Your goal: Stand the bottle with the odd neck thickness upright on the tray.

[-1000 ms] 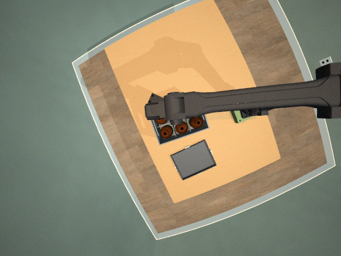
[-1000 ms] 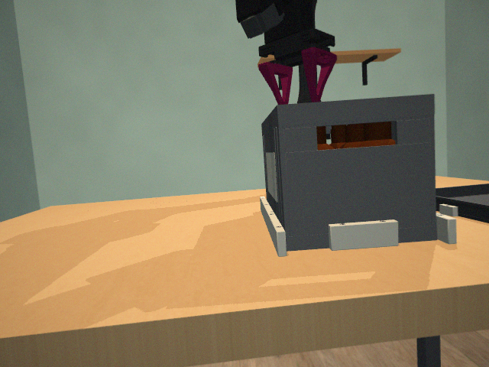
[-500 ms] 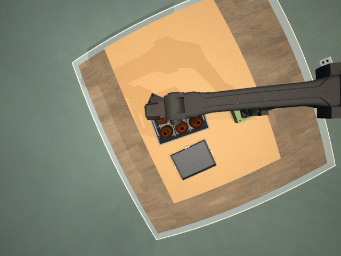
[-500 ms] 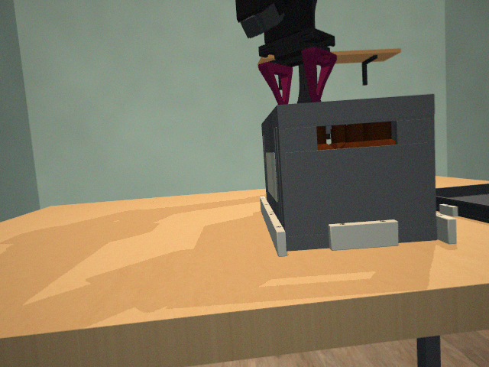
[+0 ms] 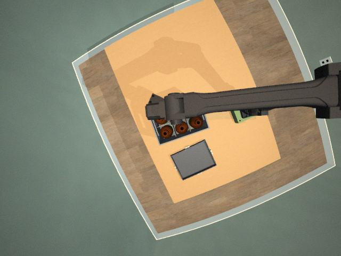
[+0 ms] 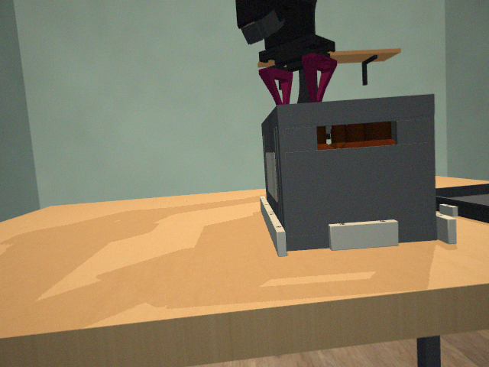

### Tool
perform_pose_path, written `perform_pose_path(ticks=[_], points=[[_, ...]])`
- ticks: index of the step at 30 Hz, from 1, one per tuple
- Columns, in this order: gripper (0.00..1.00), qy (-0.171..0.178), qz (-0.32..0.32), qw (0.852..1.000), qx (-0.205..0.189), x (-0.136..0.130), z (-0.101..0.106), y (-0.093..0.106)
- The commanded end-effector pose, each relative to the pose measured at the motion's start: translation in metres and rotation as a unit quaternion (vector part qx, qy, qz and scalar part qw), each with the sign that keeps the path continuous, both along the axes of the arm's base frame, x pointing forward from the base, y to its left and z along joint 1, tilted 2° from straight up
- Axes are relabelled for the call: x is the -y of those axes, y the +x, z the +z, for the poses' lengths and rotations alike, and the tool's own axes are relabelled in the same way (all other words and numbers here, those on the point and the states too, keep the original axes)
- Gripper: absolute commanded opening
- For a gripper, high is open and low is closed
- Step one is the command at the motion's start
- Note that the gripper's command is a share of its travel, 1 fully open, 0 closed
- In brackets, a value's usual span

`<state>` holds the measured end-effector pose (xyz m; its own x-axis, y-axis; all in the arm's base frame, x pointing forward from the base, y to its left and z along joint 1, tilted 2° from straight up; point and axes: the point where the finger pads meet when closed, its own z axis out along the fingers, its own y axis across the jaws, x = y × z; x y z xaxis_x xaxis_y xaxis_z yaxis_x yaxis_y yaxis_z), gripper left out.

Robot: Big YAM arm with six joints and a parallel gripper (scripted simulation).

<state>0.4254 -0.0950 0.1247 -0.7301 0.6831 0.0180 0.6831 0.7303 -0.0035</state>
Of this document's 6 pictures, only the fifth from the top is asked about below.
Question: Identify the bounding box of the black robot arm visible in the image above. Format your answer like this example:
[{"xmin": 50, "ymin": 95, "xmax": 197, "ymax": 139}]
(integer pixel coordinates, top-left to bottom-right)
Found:
[{"xmin": 145, "ymin": 62, "xmax": 341, "ymax": 125}]

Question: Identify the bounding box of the dark grey crate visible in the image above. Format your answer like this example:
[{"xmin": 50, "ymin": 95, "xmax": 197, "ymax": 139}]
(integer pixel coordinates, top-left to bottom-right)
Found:
[{"xmin": 150, "ymin": 114, "xmax": 206, "ymax": 146}]

